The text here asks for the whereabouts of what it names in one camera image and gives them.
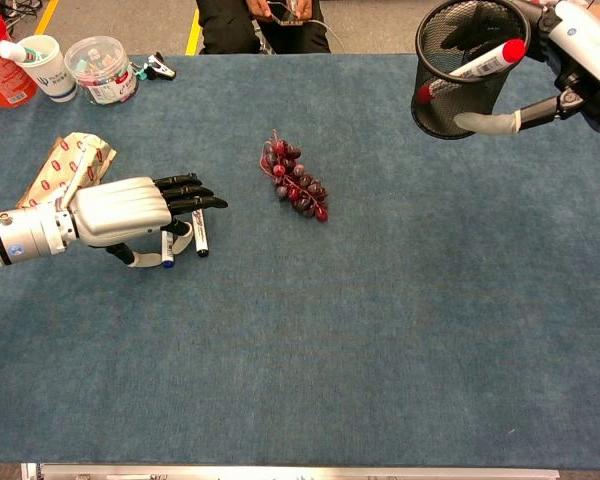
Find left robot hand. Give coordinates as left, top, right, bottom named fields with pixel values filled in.
left=62, top=172, right=229, bottom=270

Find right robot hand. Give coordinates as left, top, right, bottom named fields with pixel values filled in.
left=453, top=0, right=600, bottom=137

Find blue capped whiteboard marker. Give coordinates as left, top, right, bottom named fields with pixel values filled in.
left=159, top=229, right=176, bottom=270

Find black capped whiteboard marker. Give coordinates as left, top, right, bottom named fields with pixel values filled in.
left=190, top=208, right=211, bottom=259

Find red capped whiteboard marker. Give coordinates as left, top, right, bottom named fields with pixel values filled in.
left=414, top=38, right=527, bottom=104

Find black mesh pen cup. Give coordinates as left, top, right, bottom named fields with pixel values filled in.
left=410, top=0, right=531, bottom=141

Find clear plastic jar of clips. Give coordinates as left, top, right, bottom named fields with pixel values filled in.
left=63, top=35, right=140, bottom=106

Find black silver binder clip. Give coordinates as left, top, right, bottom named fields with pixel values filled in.
left=143, top=52, right=177, bottom=82

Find white paper cup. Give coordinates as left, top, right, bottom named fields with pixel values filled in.
left=17, top=34, right=78, bottom=104

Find bunch of red grapes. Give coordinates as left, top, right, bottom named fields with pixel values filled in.
left=259, top=129, right=330, bottom=224

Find red cylindrical canister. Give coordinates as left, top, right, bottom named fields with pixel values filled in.
left=0, top=3, right=39, bottom=109

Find white tube green label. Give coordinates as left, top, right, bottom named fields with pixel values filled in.
left=0, top=39, right=51, bottom=64

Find seated person black trousers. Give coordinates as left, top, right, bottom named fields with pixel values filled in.
left=195, top=0, right=332, bottom=55

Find blue felt table cloth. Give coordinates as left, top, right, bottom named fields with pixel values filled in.
left=0, top=52, right=600, bottom=471

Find handheld smartphone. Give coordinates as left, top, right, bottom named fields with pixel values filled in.
left=268, top=0, right=305, bottom=26

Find black cable bundle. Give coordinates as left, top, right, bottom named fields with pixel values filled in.
left=0, top=0, right=45, bottom=31

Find aluminium rail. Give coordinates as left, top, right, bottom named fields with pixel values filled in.
left=20, top=462, right=561, bottom=480

